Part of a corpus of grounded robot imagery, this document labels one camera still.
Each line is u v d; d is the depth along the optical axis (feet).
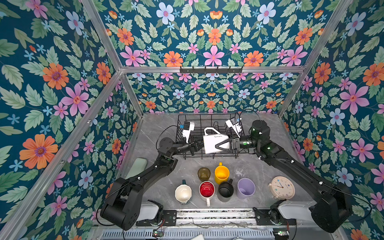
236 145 1.95
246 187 2.63
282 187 2.65
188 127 2.05
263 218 2.40
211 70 3.03
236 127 1.97
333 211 1.31
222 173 2.83
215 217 2.46
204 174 2.87
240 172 2.90
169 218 2.41
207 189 2.69
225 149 2.00
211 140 1.99
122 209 1.36
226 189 2.69
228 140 1.97
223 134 2.12
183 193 2.62
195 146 2.13
